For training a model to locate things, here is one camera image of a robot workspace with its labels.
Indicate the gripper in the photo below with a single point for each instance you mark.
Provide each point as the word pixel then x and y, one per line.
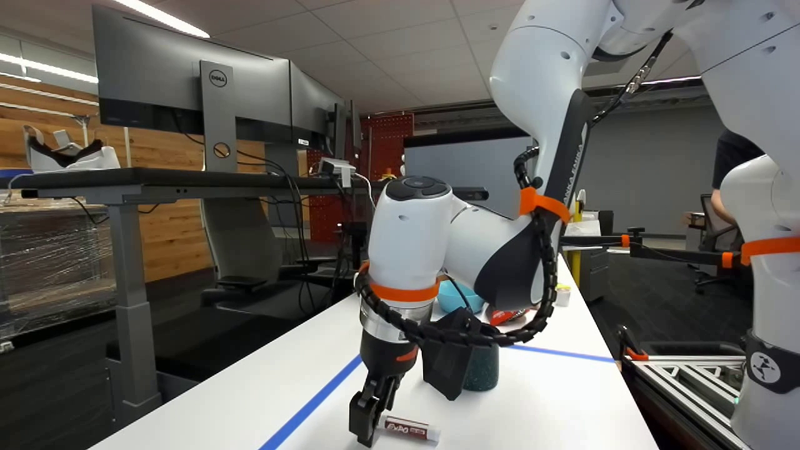
pixel 384 357

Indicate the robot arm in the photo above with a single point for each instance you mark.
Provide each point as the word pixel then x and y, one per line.
pixel 406 250

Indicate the white marker with red label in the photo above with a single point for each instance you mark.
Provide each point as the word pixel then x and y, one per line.
pixel 412 429

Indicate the dark teal speckled cup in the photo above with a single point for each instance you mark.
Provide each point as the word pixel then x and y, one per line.
pixel 484 372

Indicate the blue tape strip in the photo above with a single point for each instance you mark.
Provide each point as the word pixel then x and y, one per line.
pixel 562 354
pixel 312 403

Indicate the blue bowl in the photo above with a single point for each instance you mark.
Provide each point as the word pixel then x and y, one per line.
pixel 451 301

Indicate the red packet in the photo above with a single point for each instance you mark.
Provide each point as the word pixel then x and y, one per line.
pixel 503 317

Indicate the grey office chair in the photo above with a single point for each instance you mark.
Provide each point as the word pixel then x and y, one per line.
pixel 240 240

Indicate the small white jar yellow lid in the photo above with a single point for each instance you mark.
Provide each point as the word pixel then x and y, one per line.
pixel 563 296

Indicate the small white hub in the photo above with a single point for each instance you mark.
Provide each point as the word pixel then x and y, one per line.
pixel 336 167

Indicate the grey drawer cabinet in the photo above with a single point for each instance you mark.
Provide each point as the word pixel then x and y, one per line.
pixel 594 274

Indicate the black clamp with orange tip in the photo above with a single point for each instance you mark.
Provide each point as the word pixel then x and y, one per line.
pixel 630 347

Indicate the red pegboard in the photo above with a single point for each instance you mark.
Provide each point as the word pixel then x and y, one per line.
pixel 387 144

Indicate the grey standing desk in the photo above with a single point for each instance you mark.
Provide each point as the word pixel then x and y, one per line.
pixel 134 250

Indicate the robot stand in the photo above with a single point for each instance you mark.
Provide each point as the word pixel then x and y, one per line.
pixel 687 382

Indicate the wrapped pallet of boxes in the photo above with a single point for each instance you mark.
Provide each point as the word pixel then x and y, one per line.
pixel 50 262

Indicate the black office chair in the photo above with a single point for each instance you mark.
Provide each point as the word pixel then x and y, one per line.
pixel 712 230

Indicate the white headset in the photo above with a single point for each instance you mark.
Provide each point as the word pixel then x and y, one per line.
pixel 69 159

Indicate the row of monitors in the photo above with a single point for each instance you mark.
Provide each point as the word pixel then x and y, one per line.
pixel 162 69

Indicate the person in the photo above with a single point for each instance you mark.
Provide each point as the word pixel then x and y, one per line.
pixel 732 156

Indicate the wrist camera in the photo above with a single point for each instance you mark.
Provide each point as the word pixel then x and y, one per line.
pixel 447 356

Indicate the yellow post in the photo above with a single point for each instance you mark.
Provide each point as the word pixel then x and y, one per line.
pixel 575 267

